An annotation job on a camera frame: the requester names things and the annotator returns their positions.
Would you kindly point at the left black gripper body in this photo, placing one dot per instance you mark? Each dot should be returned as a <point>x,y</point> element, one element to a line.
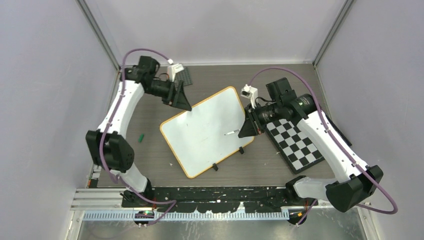
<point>168,97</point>

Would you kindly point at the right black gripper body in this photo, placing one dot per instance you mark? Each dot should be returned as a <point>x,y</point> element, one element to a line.
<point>253,113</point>

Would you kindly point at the green whiteboard marker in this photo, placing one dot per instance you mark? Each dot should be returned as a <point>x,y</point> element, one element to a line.
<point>232,132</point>

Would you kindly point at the yellow framed whiteboard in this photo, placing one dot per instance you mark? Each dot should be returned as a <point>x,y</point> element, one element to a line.
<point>196,138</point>

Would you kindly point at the green marker cap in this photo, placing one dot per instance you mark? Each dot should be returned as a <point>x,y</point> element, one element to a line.
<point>141,137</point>

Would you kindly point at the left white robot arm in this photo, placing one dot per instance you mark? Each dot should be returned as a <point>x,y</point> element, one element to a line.
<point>107,144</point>

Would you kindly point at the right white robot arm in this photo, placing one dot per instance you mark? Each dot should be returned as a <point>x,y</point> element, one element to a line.
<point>353,177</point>

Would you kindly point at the grey studded baseplate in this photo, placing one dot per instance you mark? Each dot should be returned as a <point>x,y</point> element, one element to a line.
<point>184,77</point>

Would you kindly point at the black white checkerboard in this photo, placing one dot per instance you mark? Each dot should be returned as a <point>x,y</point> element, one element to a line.
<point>295,148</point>

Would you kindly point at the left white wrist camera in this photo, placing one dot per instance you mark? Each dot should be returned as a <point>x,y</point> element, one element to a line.
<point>173,69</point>

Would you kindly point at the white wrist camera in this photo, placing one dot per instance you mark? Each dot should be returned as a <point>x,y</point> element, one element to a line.
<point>251,93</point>
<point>173,69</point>

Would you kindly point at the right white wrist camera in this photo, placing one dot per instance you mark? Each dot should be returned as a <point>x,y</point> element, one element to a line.
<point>251,93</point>

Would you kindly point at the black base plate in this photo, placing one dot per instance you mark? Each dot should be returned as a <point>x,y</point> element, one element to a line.
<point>254,199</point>

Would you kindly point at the aluminium rail frame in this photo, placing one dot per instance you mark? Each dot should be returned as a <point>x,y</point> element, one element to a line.
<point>106,203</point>

